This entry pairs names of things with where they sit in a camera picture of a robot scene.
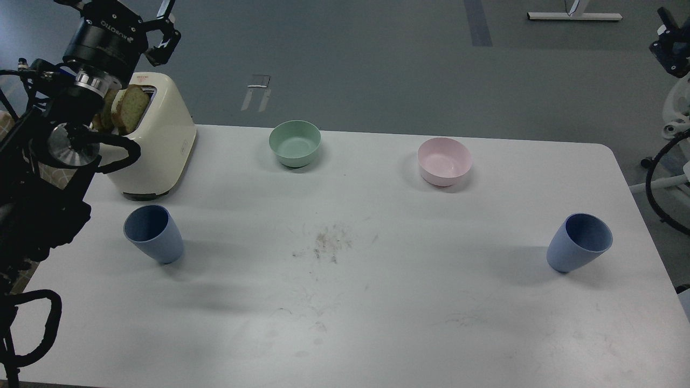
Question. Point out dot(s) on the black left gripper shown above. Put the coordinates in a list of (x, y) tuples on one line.
[(112, 38)]

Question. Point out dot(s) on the blue cup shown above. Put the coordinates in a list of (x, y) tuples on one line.
[(579, 240), (152, 229)]

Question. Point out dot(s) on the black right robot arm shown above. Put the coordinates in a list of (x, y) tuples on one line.
[(671, 49)]

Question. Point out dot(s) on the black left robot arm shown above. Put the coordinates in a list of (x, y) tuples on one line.
[(50, 155)]

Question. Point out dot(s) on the front bread slice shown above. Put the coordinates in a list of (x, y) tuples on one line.
[(128, 107)]

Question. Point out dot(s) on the bread slice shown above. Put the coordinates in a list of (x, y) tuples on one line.
[(128, 107), (103, 121)]

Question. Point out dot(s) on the rear bread slice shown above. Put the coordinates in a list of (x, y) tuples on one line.
[(103, 121)]

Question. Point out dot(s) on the cream toaster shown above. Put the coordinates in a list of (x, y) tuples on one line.
[(166, 135)]

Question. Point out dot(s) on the green bowl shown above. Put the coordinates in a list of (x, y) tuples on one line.
[(295, 143)]

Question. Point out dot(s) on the pink bowl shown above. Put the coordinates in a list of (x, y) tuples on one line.
[(443, 161)]

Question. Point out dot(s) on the white table leg base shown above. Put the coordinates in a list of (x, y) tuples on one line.
[(576, 11)]

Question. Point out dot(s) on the white office chair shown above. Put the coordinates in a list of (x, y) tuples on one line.
[(667, 171)]

